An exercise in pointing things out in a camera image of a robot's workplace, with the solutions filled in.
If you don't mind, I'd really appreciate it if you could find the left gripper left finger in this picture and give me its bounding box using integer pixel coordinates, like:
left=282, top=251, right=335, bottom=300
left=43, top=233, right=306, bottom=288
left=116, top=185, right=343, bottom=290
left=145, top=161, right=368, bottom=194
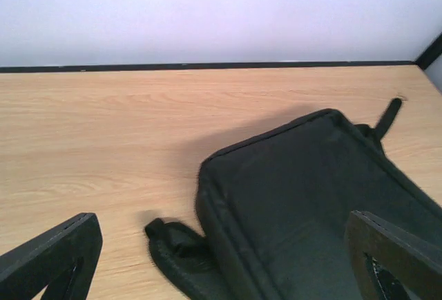
left=1, top=213, right=103, bottom=299

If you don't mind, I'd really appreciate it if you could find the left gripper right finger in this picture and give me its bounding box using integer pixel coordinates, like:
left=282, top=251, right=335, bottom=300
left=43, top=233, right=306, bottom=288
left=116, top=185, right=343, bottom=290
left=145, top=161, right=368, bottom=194
left=345, top=211, right=441, bottom=299

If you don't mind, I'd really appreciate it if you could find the black student backpack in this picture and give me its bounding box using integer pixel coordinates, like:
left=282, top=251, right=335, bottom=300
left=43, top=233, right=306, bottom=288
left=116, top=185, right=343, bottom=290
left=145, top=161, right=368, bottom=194
left=145, top=98, right=441, bottom=299

